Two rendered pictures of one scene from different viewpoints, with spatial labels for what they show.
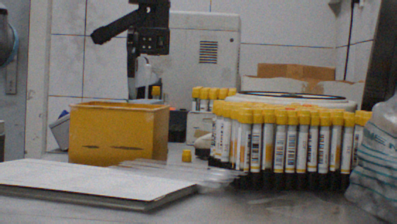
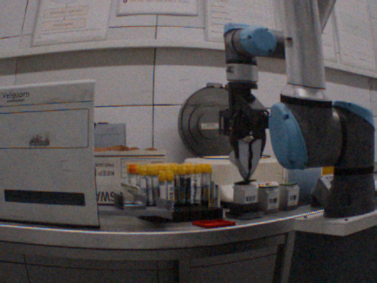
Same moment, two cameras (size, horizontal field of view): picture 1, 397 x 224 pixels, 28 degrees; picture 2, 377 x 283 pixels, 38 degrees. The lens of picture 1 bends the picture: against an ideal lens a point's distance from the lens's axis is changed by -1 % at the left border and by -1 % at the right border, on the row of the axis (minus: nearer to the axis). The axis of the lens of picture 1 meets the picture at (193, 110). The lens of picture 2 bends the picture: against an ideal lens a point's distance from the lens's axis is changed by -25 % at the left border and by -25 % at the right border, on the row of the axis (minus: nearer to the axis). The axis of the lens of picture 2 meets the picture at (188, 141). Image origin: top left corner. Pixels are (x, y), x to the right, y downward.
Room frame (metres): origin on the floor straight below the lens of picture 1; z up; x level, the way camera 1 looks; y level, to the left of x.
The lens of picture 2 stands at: (2.57, 1.37, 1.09)
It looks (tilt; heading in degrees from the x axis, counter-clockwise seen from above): 2 degrees down; 239
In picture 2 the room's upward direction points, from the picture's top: straight up
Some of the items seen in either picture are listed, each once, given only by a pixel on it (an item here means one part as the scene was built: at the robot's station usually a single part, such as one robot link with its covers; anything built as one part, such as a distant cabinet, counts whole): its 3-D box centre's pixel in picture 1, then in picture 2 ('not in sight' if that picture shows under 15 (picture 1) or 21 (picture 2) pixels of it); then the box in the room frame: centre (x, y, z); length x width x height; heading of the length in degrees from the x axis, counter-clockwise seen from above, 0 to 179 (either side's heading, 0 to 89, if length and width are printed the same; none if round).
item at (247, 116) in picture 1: (244, 147); not in sight; (1.12, -0.07, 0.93); 0.02 x 0.02 x 0.11
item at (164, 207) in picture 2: not in sight; (119, 205); (1.99, 0.13, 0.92); 0.21 x 0.07 x 0.05; 176
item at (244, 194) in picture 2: not in sight; (245, 198); (1.67, 0.12, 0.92); 0.05 x 0.04 x 0.06; 86
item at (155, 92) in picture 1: (167, 113); (180, 195); (1.80, 0.06, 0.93); 0.17 x 0.09 x 0.11; 177
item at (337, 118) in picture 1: (335, 148); not in sight; (1.15, -0.21, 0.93); 0.02 x 0.02 x 0.11
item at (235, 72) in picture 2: not in sight; (241, 74); (1.68, 0.11, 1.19); 0.08 x 0.08 x 0.05
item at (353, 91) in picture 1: (303, 110); (102, 175); (1.85, -0.25, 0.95); 0.29 x 0.25 x 0.15; 86
